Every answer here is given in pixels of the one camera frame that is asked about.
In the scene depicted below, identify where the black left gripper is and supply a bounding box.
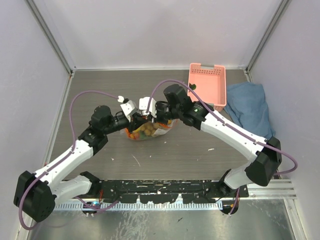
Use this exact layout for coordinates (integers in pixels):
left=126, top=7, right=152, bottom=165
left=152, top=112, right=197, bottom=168
left=103, top=112, right=148, bottom=135

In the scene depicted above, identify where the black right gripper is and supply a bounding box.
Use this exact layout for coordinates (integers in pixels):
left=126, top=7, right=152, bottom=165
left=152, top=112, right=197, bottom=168
left=147, top=101, right=182, bottom=125

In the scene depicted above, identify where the brown longan bunch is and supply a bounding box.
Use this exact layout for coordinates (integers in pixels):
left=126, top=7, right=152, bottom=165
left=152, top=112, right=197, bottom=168
left=136, top=122, right=160, bottom=140

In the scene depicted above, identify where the clear zip bag orange zipper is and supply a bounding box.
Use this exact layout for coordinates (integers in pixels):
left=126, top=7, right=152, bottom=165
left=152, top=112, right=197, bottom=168
left=120, top=116, right=178, bottom=141

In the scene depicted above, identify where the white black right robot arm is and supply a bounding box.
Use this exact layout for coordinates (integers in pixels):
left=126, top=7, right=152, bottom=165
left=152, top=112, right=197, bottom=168
left=154, top=82, right=282, bottom=197

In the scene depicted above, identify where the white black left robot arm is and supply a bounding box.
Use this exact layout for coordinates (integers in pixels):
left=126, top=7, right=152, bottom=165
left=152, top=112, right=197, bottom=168
left=13, top=103, right=137, bottom=223

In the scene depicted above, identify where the small green leaf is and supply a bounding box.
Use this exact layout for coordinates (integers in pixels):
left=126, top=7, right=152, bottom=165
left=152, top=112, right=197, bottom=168
left=189, top=83, right=197, bottom=90

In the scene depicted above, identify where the pink plastic basket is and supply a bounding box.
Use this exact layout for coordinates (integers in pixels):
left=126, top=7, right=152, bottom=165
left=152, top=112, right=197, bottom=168
left=188, top=63, right=227, bottom=112

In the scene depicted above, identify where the blue cloth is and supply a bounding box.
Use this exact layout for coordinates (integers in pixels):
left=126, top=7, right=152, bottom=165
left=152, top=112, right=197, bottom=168
left=224, top=82, right=276, bottom=139

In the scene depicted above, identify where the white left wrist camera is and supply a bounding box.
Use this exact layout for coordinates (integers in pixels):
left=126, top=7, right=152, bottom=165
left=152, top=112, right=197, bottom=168
left=117, top=95, right=138, bottom=122

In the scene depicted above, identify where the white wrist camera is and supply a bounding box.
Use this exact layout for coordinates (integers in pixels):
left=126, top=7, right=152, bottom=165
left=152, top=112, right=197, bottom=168
left=117, top=95, right=138, bottom=122
left=138, top=96, right=157, bottom=118

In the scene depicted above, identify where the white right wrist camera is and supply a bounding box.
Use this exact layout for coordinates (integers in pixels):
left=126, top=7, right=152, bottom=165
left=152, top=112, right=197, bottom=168
left=138, top=96, right=157, bottom=118

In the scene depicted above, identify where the white slotted cable duct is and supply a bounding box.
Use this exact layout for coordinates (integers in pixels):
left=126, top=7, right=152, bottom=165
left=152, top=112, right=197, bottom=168
left=54, top=200, right=223, bottom=211

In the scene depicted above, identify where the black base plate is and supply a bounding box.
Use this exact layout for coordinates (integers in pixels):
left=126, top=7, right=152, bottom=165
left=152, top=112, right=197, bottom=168
left=79, top=180, right=237, bottom=204

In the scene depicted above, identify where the aluminium front rail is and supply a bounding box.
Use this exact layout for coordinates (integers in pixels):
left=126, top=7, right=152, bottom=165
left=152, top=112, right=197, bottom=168
left=23, top=178, right=297, bottom=201

